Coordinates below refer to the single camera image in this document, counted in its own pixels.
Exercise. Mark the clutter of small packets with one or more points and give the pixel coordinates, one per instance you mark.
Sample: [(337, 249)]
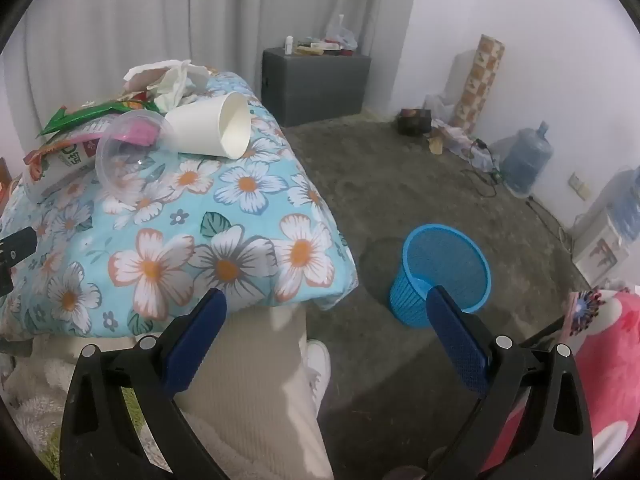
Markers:
[(317, 47)]

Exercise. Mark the black box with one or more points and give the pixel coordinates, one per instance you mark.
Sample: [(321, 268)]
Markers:
[(414, 121)]

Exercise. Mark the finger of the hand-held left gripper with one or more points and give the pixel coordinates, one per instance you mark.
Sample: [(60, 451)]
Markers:
[(17, 247)]

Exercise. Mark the dark grey cabinet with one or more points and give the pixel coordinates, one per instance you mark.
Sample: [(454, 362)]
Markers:
[(315, 87)]

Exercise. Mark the white milk drink bottle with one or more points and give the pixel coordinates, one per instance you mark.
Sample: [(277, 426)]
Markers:
[(55, 170)]

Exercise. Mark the clear plastic cup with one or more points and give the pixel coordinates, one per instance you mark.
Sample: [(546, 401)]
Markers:
[(125, 170)]

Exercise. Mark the blue mesh wastebasket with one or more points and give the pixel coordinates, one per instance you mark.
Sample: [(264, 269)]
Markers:
[(425, 290)]

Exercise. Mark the crumpled white tissue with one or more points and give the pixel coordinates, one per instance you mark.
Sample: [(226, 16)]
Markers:
[(172, 82)]

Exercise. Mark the patterned paper roll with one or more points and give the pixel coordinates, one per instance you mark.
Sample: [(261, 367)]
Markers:
[(477, 85)]

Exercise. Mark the blue dispenser water jug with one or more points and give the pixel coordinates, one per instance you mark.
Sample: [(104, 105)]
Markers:
[(627, 205)]

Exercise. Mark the small white bottle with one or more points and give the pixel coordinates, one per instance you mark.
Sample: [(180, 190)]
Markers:
[(290, 45)]

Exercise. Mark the white paper cup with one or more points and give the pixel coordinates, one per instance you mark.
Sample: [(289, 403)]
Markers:
[(200, 127)]

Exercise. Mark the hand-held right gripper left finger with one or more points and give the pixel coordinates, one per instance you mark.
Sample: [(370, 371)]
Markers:
[(200, 340)]

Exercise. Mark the white plastic bag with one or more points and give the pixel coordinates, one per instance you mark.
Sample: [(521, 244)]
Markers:
[(344, 35)]

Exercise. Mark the pink foam piece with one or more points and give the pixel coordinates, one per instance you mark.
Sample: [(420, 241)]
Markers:
[(137, 132)]

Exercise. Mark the grey white curtain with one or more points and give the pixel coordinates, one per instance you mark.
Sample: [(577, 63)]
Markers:
[(150, 25)]

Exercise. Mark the white water dispenser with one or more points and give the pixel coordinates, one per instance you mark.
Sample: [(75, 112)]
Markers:
[(597, 255)]

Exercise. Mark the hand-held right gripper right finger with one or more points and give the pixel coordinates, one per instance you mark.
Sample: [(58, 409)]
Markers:
[(460, 340)]

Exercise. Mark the wall socket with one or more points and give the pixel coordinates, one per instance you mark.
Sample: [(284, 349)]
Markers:
[(580, 186)]

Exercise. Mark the person's beige trouser leg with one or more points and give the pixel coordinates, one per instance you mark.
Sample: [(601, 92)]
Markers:
[(255, 400)]

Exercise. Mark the pile of bags and paper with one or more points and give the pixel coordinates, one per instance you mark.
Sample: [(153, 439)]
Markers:
[(457, 140)]

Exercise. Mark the pink plush blanket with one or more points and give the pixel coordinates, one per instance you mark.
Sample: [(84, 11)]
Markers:
[(610, 385)]

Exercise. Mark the white fleece cloth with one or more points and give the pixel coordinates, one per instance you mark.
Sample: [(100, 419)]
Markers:
[(35, 410)]

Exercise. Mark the person's white shoe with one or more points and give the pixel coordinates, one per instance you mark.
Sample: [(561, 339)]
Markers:
[(319, 375)]

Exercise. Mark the red and green snack wrapper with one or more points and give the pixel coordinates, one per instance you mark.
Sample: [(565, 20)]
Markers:
[(40, 157)]

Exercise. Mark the floral light blue blanket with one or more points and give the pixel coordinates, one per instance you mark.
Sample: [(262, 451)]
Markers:
[(200, 240)]

